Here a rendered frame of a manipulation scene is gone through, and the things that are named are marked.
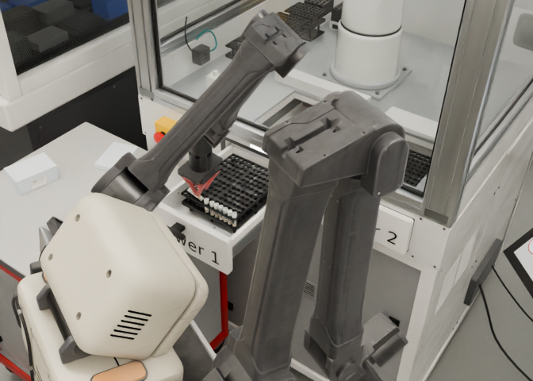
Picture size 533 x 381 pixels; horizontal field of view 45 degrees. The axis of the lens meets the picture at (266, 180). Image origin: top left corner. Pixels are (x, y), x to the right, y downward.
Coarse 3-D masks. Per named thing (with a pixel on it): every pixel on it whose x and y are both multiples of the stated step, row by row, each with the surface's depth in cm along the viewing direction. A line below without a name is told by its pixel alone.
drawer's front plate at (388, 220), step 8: (384, 208) 162; (384, 216) 162; (392, 216) 161; (400, 216) 160; (384, 224) 164; (392, 224) 162; (400, 224) 161; (408, 224) 159; (376, 232) 167; (384, 232) 165; (400, 232) 162; (408, 232) 160; (376, 240) 168; (384, 240) 167; (392, 240) 165; (400, 240) 163; (408, 240) 163; (392, 248) 166; (400, 248) 165
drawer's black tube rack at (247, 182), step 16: (224, 160) 182; (240, 160) 182; (224, 176) 176; (240, 176) 176; (256, 176) 181; (208, 192) 175; (224, 192) 171; (240, 192) 172; (256, 192) 175; (192, 208) 171; (240, 208) 166; (256, 208) 170; (224, 224) 166; (240, 224) 166
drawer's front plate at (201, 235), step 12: (168, 216) 161; (180, 216) 159; (192, 228) 157; (204, 228) 156; (180, 240) 163; (192, 240) 160; (204, 240) 157; (216, 240) 154; (228, 240) 153; (192, 252) 163; (204, 252) 160; (216, 252) 157; (228, 252) 154; (216, 264) 159; (228, 264) 156
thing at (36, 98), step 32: (0, 32) 190; (128, 32) 233; (0, 64) 194; (64, 64) 215; (96, 64) 226; (128, 64) 240; (0, 96) 205; (32, 96) 208; (64, 96) 220; (96, 96) 236; (128, 96) 250; (0, 128) 227; (32, 128) 216; (64, 128) 229; (128, 128) 257; (0, 160) 241
